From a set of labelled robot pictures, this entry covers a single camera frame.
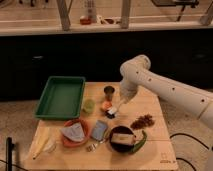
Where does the orange plate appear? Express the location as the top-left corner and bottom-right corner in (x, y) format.
(61, 119), (91, 148)

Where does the orange peach fruit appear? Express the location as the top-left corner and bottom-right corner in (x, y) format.
(101, 101), (112, 111)

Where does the green chili pepper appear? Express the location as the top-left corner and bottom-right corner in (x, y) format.
(130, 130), (147, 154)

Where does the silver fork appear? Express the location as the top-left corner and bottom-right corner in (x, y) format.
(86, 138), (108, 152)

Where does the tan block in bowl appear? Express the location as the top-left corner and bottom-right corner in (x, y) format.
(111, 133), (135, 145)

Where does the black cable right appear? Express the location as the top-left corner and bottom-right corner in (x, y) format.
(169, 132), (213, 171)

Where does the yellow banana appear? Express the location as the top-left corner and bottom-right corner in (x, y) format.
(33, 128), (50, 159)

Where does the blue sponge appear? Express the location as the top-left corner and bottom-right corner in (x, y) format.
(91, 120), (108, 141)

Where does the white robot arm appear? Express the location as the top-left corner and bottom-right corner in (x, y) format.
(120, 55), (213, 130)

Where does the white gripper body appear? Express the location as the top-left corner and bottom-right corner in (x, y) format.
(120, 79), (138, 103)

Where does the grey blue cloth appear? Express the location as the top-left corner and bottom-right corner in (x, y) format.
(61, 122), (85, 142)

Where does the red object on shelf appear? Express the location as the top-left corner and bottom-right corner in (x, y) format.
(80, 16), (91, 25)

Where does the metal cup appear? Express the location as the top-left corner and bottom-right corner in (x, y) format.
(104, 86), (115, 101)

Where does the green plastic cup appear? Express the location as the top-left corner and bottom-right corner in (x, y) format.
(82, 99), (95, 114)

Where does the black stand left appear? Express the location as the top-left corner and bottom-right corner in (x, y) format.
(6, 137), (15, 171)

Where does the dark brown bowl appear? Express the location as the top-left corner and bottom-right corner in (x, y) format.
(109, 126), (135, 153)

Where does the black and white brush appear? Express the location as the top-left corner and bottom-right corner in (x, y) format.
(105, 101), (123, 119)

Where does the green plastic tray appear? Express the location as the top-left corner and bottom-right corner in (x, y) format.
(35, 76), (85, 120)

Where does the clear glass lid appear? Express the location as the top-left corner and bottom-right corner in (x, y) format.
(43, 138), (56, 153)

